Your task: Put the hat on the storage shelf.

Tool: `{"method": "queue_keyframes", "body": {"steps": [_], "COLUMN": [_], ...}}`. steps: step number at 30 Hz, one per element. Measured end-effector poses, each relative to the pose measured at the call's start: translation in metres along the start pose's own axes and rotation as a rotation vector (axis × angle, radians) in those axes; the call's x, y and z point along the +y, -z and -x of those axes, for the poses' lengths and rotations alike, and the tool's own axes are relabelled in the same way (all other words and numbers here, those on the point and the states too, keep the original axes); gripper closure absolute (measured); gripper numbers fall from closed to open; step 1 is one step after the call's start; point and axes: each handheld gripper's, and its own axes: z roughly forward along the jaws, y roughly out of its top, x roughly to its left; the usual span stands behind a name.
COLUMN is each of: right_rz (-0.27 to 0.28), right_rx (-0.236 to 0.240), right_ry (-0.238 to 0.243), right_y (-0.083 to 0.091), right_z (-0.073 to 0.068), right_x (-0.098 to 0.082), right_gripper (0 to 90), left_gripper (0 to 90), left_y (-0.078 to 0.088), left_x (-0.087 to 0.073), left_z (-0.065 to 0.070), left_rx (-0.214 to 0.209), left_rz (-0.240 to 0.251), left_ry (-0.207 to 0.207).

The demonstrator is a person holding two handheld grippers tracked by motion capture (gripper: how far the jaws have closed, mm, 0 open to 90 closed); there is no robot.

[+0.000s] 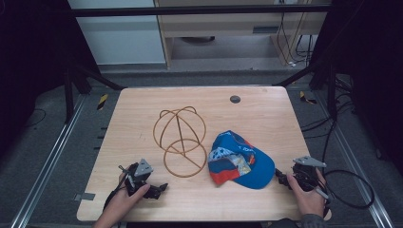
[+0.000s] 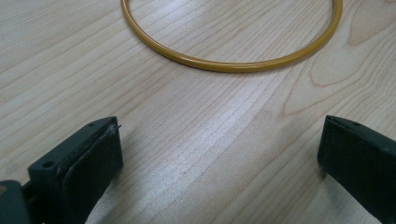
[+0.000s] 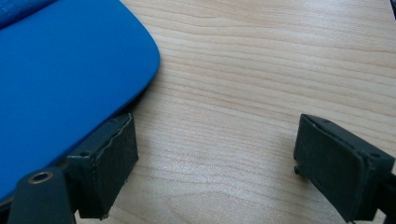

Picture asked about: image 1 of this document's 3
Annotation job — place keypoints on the black curtain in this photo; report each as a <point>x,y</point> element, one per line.
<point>28,63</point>
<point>377,63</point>

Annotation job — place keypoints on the blue patterned baseball cap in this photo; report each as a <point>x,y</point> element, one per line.
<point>244,164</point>

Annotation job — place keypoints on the light wooden desk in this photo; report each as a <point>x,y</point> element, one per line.
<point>221,27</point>

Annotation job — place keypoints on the white cabinet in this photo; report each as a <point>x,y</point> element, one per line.
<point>120,41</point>

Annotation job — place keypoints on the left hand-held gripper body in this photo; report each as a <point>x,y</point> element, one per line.
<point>142,169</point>

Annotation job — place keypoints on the aluminium floor rail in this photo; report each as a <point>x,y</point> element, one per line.
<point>358,164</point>
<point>47,164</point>

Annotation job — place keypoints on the person's left hand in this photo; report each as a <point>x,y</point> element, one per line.
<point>122,202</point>

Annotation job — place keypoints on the person's right hand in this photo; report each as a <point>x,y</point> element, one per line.
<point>309,202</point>

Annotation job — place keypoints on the black metal stand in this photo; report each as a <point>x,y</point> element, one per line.
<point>68,98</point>
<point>331,95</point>

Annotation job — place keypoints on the black horizontal frame bar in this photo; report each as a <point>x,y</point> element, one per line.
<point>190,10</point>

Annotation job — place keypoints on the yellow black floor tape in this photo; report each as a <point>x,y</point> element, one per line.
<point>306,98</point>
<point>102,101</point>

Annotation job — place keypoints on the grey tape strip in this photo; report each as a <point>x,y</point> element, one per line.
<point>85,196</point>

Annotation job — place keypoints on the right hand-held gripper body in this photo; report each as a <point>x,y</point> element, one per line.
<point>306,175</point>

